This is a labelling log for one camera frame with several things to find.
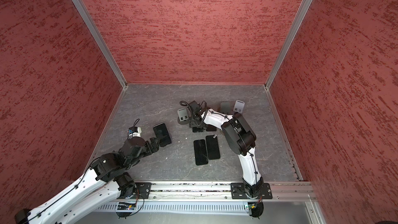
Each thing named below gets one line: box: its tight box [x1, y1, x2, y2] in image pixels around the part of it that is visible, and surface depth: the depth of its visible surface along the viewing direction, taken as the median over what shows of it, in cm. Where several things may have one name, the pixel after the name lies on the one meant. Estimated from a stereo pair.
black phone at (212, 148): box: [205, 134, 221, 161], surface depth 92 cm
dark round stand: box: [177, 116, 190, 125], surface depth 100 cm
